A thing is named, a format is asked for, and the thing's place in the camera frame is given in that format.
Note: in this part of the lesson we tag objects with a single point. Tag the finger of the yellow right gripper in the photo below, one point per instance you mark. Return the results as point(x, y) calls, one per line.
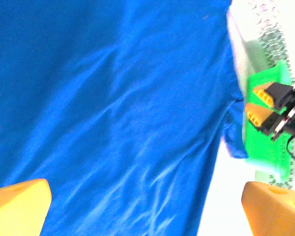
point(263, 94)
point(256, 114)

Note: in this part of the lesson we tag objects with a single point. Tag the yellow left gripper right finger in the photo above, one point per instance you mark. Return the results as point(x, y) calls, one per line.
point(273, 214)

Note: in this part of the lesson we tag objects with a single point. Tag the blue t-shirt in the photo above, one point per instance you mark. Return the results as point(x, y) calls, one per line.
point(113, 98)

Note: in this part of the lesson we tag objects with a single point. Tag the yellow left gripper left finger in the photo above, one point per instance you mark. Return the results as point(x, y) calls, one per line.
point(17, 211)

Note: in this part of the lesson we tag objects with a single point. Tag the green plastic basket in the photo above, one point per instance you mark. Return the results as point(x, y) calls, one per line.
point(263, 152)

